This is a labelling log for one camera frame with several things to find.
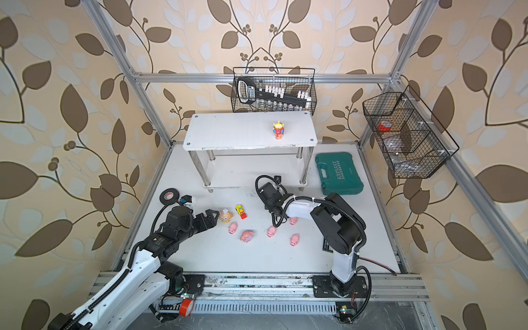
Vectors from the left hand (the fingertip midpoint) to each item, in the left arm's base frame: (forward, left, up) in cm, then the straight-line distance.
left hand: (208, 214), depth 82 cm
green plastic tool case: (+25, -59, -5) cm, 64 cm away
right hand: (+12, -27, -9) cm, 31 cm away
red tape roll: (+27, -70, +25) cm, 79 cm away
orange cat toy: (+1, -6, -5) cm, 8 cm away
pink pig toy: (-2, -9, -9) cm, 13 cm away
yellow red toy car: (+6, -12, -9) cm, 15 cm away
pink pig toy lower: (-7, -35, -9) cm, 37 cm away
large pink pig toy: (-7, -15, -6) cm, 18 cm away
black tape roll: (+14, +21, -10) cm, 27 cm away
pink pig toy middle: (-4, -25, -9) cm, 27 cm away
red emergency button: (-30, +2, -6) cm, 31 cm away
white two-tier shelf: (+14, -12, +23) cm, 29 cm away
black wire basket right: (+21, -80, +21) cm, 85 cm away
